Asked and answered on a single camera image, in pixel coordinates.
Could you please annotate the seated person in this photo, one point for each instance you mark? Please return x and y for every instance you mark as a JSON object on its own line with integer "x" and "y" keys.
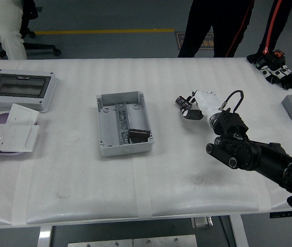
{"x": 6, "y": 25}

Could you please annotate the black office chair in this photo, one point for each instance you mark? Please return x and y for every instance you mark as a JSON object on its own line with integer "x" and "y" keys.
{"x": 40, "y": 47}

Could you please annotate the grey metal floor plate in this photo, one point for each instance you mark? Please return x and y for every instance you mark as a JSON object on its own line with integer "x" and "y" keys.
{"x": 99, "y": 243}
{"x": 165, "y": 241}

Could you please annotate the white switch panel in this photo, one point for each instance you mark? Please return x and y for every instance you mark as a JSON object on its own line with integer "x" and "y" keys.
{"x": 19, "y": 137}

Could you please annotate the brown floor sticker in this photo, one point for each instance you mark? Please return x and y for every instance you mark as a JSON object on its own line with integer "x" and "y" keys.
{"x": 207, "y": 42}

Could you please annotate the white table frame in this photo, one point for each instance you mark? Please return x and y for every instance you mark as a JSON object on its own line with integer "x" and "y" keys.
{"x": 45, "y": 236}

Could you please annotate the white foam mat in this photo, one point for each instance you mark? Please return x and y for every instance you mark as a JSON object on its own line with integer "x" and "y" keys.
{"x": 109, "y": 180}

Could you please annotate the metal mounting rail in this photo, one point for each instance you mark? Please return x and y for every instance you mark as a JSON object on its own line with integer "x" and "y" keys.
{"x": 122, "y": 118}

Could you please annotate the person's gloved hand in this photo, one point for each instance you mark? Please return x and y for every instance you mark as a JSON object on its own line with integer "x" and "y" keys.
{"x": 274, "y": 68}

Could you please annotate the black table edge label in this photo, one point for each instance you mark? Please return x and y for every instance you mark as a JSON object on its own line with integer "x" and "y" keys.
{"x": 282, "y": 214}

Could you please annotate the grey enclosure with dark window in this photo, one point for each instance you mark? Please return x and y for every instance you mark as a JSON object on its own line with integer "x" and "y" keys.
{"x": 19, "y": 87}

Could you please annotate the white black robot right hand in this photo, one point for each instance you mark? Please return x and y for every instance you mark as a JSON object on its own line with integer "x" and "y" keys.
{"x": 208, "y": 103}

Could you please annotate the metal bracket under table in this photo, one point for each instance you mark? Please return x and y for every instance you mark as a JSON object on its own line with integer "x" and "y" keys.
{"x": 202, "y": 222}

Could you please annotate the white tape strip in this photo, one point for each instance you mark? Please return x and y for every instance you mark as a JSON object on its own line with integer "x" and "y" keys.
{"x": 20, "y": 195}

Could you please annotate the open grey plastic box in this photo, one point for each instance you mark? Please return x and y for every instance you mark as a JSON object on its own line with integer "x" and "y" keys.
{"x": 138, "y": 118}

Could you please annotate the standing person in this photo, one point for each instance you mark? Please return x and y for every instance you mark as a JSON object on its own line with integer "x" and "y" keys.
{"x": 212, "y": 15}

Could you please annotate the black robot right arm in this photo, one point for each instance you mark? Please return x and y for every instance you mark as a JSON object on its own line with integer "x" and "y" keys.
{"x": 259, "y": 154}

